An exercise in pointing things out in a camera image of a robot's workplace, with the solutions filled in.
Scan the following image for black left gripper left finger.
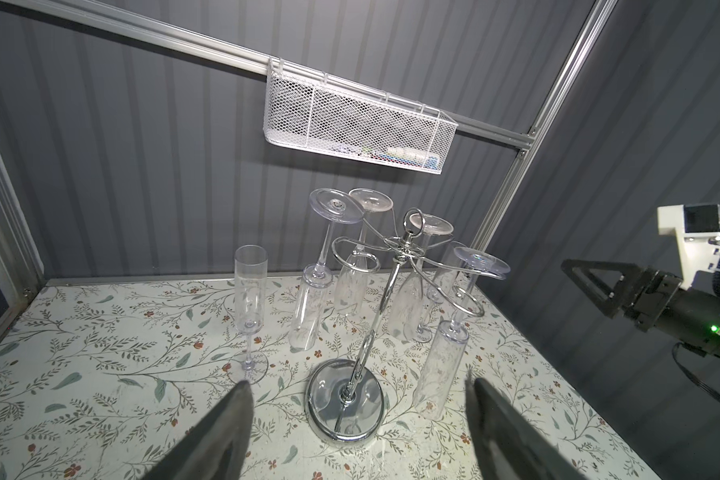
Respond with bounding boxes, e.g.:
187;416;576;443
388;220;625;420
144;381;254;479

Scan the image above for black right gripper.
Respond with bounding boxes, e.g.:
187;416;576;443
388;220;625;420
561;259;683;332

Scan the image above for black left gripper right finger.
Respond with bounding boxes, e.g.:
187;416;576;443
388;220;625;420
465;376;583;479

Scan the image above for clear wine glass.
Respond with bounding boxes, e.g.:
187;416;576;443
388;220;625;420
388;214;453;343
288;188;364;351
229;244;269;384
412;242;511;420
334;188;394;320

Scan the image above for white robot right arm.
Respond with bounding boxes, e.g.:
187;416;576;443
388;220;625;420
561;204;720;360

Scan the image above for chrome wine glass rack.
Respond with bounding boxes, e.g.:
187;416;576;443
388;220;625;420
304;206;508;448

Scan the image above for items in white basket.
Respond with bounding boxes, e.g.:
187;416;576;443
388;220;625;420
329;145;442;171

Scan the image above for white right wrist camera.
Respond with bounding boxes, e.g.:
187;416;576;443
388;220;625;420
657;204;720;290

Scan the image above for white wire mesh basket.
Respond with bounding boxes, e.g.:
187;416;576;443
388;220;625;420
263;58;458;175

